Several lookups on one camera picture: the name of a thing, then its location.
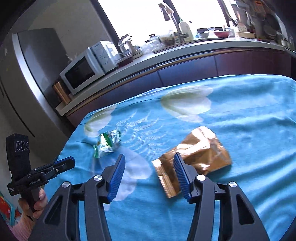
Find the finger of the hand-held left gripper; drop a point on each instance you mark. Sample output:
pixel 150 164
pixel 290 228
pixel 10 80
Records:
pixel 66 162
pixel 54 175

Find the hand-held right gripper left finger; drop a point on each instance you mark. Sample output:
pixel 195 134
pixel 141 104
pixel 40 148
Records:
pixel 116 178

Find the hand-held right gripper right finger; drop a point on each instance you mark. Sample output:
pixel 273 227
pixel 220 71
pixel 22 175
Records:
pixel 181 178

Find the brown snack bag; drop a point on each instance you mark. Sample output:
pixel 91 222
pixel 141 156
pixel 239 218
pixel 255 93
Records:
pixel 203 150

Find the green wrapper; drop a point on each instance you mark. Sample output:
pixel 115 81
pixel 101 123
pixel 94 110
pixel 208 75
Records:
pixel 106 143

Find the person's left hand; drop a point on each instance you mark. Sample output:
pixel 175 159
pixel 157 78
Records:
pixel 37 204

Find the red packet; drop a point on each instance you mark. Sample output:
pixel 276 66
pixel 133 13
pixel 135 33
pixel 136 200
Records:
pixel 7 208

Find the copper tumbler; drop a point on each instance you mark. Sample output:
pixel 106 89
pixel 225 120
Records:
pixel 60 91

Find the grey refrigerator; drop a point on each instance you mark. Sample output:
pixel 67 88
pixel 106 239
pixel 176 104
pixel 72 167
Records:
pixel 30 81

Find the blue printed cloth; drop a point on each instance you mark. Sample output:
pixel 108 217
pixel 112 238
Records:
pixel 242 120

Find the white microwave oven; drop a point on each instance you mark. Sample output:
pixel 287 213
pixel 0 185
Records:
pixel 81 69

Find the kitchen counter cabinet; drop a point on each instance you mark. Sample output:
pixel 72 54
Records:
pixel 185 64

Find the dark bowl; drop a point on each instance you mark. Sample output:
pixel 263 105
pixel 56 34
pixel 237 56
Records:
pixel 126 61

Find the glass kettle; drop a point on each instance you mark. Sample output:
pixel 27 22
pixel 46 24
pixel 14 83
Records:
pixel 128 47

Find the clear plastic bags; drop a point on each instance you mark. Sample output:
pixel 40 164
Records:
pixel 155 44

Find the white bowl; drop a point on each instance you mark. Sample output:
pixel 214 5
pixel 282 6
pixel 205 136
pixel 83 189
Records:
pixel 203 34

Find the white soap bottle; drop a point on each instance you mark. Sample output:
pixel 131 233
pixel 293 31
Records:
pixel 186 30

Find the glass dish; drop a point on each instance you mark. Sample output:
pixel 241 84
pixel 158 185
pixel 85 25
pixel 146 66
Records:
pixel 211 32

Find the red bowl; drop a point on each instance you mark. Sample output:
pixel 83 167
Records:
pixel 222 34

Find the metal faucet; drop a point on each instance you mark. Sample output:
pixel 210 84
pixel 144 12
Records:
pixel 172 20

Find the dark framed window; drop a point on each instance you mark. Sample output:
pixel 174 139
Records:
pixel 150 20

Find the slotted spatula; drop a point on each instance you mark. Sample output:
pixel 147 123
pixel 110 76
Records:
pixel 241 27

